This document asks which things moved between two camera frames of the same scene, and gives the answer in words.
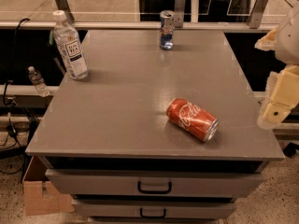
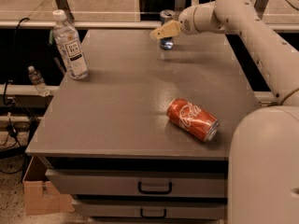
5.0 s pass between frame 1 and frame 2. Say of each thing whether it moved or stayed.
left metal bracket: stayed
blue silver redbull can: stayed
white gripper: moved
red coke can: stayed
